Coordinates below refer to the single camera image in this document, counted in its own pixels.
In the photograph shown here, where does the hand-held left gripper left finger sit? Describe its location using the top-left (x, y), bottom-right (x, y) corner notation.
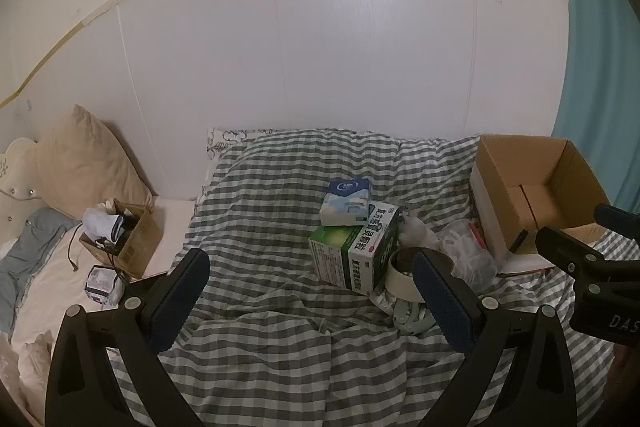
top-left (45, 248), bottom-right (211, 427)

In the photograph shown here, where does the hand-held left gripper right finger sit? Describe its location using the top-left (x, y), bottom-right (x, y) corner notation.
top-left (412, 249), bottom-right (591, 427)

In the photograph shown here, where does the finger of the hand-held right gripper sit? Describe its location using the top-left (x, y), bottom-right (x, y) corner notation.
top-left (593, 203), bottom-right (640, 229)
top-left (535, 226), bottom-right (640, 289)

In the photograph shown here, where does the cream tape roll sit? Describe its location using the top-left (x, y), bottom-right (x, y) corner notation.
top-left (385, 248), bottom-right (453, 303)

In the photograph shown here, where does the clear plastic bag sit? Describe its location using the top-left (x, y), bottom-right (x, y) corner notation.
top-left (435, 219), bottom-right (499, 293)

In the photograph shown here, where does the knotted white plastic bag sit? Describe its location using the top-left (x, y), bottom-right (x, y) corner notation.
top-left (400, 206), bottom-right (442, 250)

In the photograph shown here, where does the large cardboard box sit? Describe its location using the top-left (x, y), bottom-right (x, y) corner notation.
top-left (469, 134), bottom-right (612, 275)

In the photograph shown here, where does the green and white medicine box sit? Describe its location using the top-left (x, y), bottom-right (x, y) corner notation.
top-left (307, 202), bottom-right (403, 294)

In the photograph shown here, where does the blue and white tissue pack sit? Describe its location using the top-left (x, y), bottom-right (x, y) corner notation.
top-left (319, 178), bottom-right (373, 227)

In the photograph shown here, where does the small brown cardboard box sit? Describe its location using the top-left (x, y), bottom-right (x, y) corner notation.
top-left (79, 198), bottom-right (163, 280)

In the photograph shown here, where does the small printed packet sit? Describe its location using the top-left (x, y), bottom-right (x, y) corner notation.
top-left (84, 264), bottom-right (126, 308)

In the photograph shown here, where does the grey checked blanket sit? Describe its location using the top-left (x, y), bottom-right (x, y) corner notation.
top-left (107, 129), bottom-right (640, 427)

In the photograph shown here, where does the cream bed sheet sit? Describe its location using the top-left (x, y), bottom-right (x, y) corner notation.
top-left (0, 194), bottom-right (202, 418)

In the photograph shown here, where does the teal curtain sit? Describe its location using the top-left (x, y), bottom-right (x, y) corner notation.
top-left (545, 0), bottom-right (640, 210)

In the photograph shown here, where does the white patterned pillow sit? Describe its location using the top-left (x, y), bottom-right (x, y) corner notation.
top-left (206, 127), bottom-right (262, 168)

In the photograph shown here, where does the grey-blue cloth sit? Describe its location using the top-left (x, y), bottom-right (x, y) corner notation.
top-left (0, 207), bottom-right (82, 339)

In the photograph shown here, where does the beige pillow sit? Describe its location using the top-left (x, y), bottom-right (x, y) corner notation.
top-left (34, 104), bottom-right (156, 212)

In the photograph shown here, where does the white tufted headboard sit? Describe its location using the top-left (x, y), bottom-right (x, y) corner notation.
top-left (0, 137), bottom-right (41, 250)

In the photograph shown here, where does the black cable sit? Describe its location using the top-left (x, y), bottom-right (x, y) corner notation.
top-left (66, 222), bottom-right (132, 282)

